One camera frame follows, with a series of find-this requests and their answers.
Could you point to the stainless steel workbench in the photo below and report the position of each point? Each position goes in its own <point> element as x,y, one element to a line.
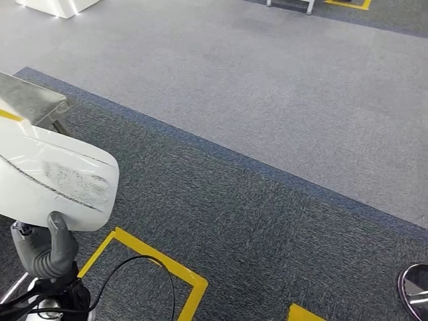
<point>26,97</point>

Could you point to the white furniture legs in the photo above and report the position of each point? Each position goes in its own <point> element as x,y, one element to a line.
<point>309,6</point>

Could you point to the white curved body part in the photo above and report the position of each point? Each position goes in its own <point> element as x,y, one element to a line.
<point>50,177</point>

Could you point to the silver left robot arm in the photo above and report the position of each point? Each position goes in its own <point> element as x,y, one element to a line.
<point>75,294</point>

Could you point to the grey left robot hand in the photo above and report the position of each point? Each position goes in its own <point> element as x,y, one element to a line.
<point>40,252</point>

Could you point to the white lit plinth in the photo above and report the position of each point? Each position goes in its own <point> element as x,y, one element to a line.
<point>60,6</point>

